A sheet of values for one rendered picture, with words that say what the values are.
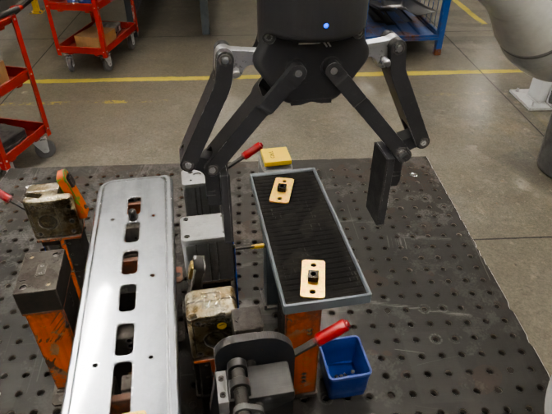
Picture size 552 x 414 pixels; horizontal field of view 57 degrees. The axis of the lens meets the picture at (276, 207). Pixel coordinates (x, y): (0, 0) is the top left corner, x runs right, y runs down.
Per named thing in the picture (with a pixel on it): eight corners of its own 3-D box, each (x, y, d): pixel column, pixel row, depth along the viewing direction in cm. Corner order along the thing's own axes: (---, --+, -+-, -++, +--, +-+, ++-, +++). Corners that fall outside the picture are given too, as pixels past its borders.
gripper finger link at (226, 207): (229, 175, 40) (220, 176, 39) (234, 242, 44) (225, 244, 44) (225, 155, 42) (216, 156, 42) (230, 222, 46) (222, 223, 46)
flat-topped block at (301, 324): (275, 364, 122) (274, 218, 95) (307, 359, 123) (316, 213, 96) (282, 402, 114) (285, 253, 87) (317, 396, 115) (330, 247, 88)
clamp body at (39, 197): (58, 288, 143) (19, 181, 121) (112, 282, 145) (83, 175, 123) (52, 317, 134) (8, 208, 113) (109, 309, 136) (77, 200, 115)
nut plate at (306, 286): (301, 260, 84) (302, 255, 84) (324, 261, 84) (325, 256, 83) (300, 297, 78) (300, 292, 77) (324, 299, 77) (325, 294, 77)
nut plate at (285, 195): (275, 178, 104) (275, 173, 103) (294, 180, 104) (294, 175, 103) (269, 202, 97) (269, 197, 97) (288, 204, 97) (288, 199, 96)
